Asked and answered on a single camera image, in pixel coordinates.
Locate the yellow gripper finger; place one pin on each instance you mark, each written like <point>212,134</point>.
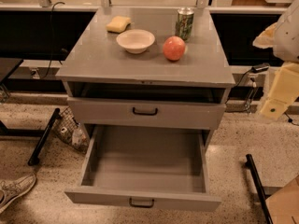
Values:
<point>265,39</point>
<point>283,92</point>

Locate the black table leg left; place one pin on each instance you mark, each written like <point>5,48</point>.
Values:
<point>34,160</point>

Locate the black table leg right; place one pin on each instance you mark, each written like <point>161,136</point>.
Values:
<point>259,187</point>

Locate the white bowl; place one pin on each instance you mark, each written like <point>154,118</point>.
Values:
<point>135,41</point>

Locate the yellow sponge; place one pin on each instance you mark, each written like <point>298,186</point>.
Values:
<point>118,24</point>

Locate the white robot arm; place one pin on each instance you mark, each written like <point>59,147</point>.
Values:
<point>283,37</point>

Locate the closed grey drawer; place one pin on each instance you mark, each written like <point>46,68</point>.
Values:
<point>146,113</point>

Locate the grey sneaker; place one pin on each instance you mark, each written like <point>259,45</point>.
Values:
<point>14,189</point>

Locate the cardboard box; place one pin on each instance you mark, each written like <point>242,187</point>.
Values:
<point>283,205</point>

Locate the plastic bottle in basket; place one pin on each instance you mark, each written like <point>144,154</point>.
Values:
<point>77,137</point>

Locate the black table leg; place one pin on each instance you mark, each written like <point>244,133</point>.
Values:
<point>259,187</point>
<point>34,160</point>

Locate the wire basket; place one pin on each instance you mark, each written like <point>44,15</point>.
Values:
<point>64,127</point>

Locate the dark table top left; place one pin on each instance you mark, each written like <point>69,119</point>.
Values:
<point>8,66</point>

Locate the red apple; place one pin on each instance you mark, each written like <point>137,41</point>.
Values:
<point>174,48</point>

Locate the green soda can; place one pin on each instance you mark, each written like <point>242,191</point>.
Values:
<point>184,23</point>

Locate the black power adapter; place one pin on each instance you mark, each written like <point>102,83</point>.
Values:
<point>260,68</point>

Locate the open grey drawer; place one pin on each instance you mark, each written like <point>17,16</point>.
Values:
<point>144,167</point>

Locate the grey drawer cabinet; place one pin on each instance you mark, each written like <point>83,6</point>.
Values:
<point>98,67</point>

